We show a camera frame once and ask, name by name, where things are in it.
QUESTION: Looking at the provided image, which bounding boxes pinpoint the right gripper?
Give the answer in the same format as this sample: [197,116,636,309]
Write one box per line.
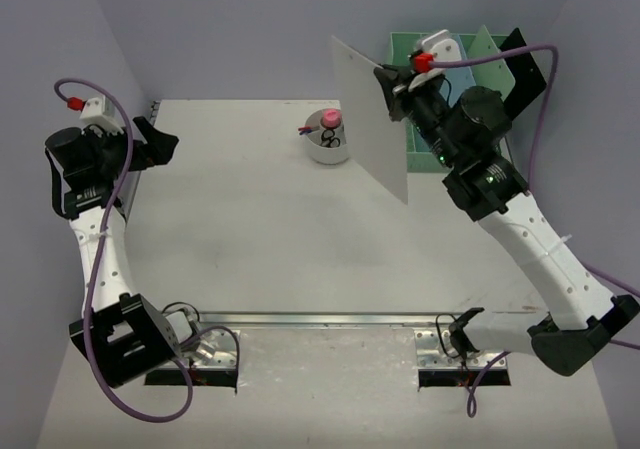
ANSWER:
[382,67,463,174]

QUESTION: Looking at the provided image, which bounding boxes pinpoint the pink glue bottle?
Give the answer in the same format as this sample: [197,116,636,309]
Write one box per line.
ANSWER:
[320,109,342,129]

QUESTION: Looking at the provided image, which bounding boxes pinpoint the blue clipboard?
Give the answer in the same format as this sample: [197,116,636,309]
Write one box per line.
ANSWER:
[419,32,479,153]

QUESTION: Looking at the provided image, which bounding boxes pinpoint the black handled scissors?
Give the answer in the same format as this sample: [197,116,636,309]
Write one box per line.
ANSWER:
[320,128,341,149]

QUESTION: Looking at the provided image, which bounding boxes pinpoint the green clipboard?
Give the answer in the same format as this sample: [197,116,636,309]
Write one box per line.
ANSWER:
[466,25,516,101]

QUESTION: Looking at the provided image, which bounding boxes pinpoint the black clipboard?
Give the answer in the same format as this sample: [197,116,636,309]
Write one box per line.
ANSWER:
[504,52,547,121]

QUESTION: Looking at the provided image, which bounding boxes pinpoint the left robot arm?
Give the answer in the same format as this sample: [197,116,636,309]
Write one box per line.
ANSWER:
[45,116,208,388]

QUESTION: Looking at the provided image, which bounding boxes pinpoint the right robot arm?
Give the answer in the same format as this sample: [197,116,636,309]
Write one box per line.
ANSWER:
[373,64,639,377]

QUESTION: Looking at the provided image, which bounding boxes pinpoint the white round desk organizer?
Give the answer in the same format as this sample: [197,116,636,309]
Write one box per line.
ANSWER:
[301,108,349,166]

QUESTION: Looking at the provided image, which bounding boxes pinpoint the green file rack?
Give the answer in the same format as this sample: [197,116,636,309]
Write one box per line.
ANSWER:
[386,32,506,174]

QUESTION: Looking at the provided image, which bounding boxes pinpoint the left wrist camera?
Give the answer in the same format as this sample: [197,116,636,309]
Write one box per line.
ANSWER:
[66,95,125,138]

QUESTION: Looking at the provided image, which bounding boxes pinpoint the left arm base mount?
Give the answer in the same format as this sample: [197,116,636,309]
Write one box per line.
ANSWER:
[144,330,239,389]

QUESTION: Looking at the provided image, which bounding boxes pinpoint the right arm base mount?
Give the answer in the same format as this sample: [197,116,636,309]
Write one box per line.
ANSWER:
[414,326,499,389]

